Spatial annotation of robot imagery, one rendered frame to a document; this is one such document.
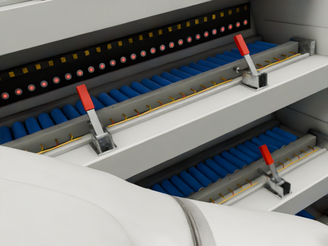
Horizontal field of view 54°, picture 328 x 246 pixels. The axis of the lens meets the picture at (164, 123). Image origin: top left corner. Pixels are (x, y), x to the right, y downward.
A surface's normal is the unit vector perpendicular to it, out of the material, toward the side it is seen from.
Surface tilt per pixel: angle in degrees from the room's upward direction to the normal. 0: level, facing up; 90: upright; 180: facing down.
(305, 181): 16
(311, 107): 90
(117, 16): 106
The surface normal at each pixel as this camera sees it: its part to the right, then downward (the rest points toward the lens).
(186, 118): -0.15, -0.87
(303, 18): -0.86, 0.35
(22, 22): 0.48, 0.35
